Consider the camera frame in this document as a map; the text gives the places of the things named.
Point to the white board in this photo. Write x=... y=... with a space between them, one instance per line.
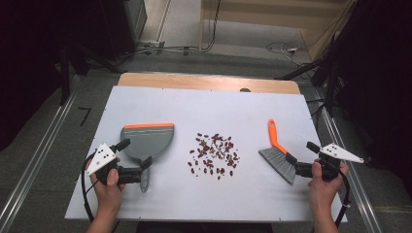
x=200 y=110

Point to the black stand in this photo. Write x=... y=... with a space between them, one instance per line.
x=330 y=81

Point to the grey dustpan with orange edge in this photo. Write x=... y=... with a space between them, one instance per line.
x=152 y=142

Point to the wooden table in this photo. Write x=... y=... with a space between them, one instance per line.
x=194 y=81

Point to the pile of red beans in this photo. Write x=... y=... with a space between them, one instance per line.
x=213 y=155

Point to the person's right hand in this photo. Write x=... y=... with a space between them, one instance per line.
x=325 y=189

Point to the grey power strip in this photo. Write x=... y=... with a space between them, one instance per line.
x=152 y=45

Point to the person's left hand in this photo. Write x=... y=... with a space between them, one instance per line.
x=109 y=191

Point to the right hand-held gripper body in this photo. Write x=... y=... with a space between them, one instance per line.
x=333 y=153

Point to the dark round table grommet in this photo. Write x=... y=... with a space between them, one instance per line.
x=245 y=90

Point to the black cabinet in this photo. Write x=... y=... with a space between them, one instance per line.
x=124 y=26

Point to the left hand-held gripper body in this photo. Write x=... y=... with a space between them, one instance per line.
x=103 y=157

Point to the metal floor rail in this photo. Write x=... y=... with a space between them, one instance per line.
x=35 y=161
x=362 y=200

